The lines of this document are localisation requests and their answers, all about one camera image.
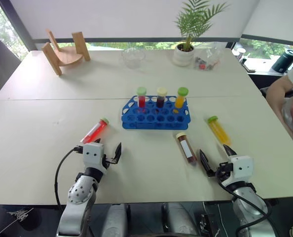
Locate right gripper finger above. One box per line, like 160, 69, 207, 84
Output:
222, 144, 238, 158
199, 149, 216, 178

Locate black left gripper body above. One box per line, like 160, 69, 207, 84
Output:
102, 154, 111, 171

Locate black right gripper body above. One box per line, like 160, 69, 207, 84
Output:
215, 161, 234, 180

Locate red tube green cap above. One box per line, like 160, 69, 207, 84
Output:
136, 86, 147, 110
80, 118, 110, 145

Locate orange tube green cap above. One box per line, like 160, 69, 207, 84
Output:
174, 86, 189, 110
207, 116, 232, 147

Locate brown labelled tube cream cap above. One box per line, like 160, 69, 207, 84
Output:
175, 131, 198, 166

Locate blue test tube rack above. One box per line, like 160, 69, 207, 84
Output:
121, 95, 190, 130

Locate dark purple tube cream cap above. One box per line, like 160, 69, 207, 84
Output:
156, 86, 168, 109

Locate grey rounded robot leg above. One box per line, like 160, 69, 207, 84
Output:
101, 203, 128, 237
161, 202, 199, 237

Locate clear glass bowl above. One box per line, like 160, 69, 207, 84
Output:
121, 47, 146, 70

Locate wooden curved stand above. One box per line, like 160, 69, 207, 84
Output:
41, 29, 91, 76

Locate clear plastic bag with bits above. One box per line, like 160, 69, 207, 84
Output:
193, 42, 224, 72

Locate white paper cups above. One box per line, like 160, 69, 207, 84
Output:
235, 47, 248, 63

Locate dark green kettle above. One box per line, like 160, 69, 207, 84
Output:
271, 48, 293, 74

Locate white ribbed plant pot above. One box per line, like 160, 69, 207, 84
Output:
172, 43, 195, 67

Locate green palm plant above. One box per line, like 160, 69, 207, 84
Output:
174, 0, 230, 51

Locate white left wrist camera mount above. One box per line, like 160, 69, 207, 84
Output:
82, 142, 108, 174

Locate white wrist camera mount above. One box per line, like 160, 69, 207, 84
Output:
228, 155, 255, 186
82, 142, 108, 174

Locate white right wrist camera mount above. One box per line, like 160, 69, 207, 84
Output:
228, 155, 255, 186

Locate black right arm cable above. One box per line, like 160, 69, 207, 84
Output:
215, 167, 273, 237

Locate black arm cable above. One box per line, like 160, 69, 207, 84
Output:
54, 146, 84, 213
215, 167, 273, 237

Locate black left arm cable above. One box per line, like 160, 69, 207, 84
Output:
54, 146, 84, 213

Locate black bracket under table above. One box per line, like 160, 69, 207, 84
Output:
195, 213, 214, 237

